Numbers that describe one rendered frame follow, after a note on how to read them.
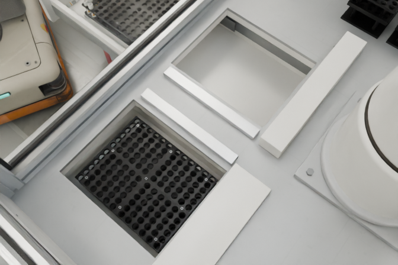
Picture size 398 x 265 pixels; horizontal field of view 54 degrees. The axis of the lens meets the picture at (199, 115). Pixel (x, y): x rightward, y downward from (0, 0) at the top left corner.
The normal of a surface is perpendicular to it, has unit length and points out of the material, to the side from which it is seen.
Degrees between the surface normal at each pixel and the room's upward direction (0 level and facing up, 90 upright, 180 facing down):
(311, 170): 0
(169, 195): 0
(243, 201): 0
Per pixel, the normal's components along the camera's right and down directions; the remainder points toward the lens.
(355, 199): -0.68, 0.66
